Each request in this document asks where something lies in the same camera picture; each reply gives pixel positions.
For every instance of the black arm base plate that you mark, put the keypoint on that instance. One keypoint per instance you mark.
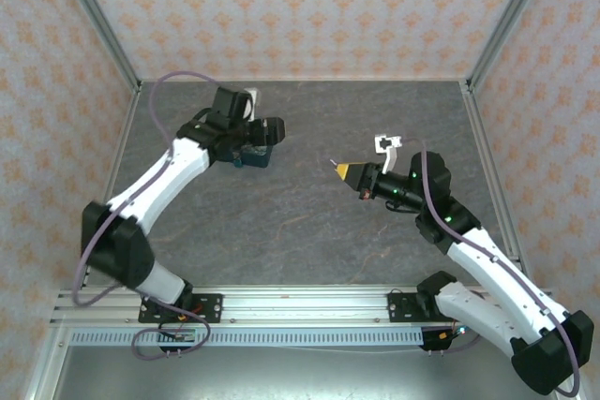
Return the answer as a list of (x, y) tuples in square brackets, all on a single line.
[(206, 308), (400, 306)]

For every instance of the long aluminium mounting rail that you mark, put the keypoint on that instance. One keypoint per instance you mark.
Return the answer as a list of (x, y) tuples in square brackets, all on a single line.
[(300, 308)]

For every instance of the aluminium frame post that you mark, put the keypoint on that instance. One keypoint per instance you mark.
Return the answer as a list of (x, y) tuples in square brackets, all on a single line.
[(508, 20), (98, 20)]

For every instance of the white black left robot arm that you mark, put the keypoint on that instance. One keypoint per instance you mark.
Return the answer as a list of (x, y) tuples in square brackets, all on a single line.
[(154, 189)]

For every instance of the teal box with printed lid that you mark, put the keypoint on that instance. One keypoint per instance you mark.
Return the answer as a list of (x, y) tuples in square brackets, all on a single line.
[(255, 156)]

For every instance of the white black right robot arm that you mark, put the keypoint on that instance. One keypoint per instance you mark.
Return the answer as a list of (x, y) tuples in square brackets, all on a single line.
[(497, 287)]

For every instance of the aluminium table side rail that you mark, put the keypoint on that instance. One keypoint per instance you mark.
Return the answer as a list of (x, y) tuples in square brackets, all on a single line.
[(492, 175), (119, 161)]

